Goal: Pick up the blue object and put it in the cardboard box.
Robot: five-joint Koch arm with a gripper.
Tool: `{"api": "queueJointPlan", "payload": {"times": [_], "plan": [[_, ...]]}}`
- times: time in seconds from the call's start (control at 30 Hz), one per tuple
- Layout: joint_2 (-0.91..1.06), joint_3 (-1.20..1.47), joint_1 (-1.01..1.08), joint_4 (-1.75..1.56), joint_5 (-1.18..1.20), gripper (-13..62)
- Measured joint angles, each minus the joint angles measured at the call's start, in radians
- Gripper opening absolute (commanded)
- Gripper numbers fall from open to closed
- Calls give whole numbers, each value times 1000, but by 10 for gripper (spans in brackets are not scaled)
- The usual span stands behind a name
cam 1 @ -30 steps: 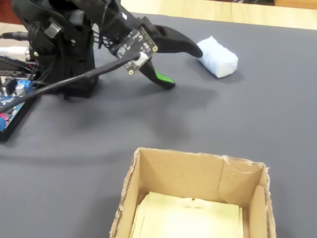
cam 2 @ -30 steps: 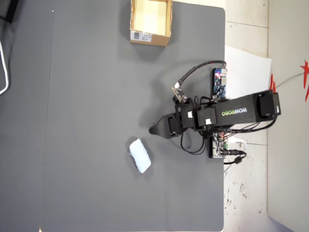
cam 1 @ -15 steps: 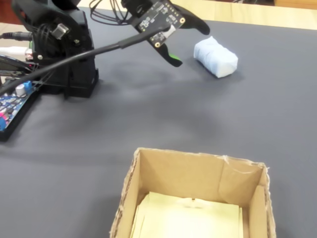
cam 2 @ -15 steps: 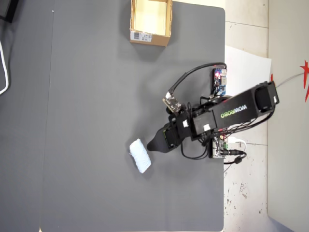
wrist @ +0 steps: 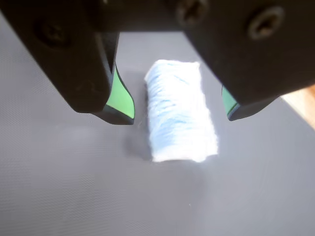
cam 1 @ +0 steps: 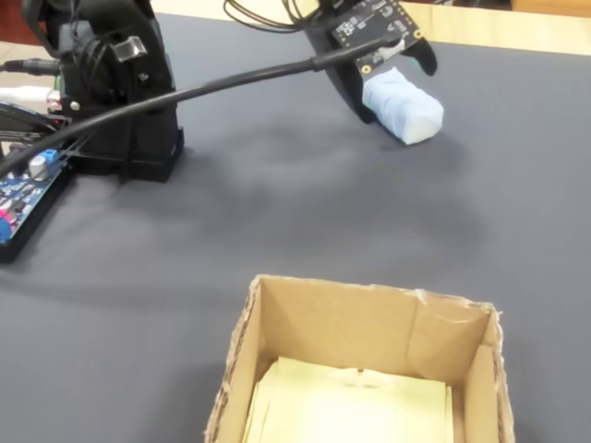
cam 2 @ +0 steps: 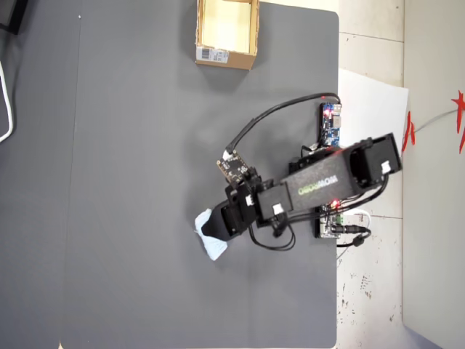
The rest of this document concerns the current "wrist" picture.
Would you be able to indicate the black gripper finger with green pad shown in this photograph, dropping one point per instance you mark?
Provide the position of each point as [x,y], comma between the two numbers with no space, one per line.
[69,61]

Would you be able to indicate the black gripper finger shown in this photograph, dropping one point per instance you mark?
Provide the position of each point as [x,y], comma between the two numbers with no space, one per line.
[258,61]

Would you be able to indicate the white yarn-wrapped block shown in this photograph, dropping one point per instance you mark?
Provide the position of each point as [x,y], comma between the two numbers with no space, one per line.
[177,110]

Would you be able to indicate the grey table mat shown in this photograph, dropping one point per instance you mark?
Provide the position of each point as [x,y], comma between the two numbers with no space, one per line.
[73,184]

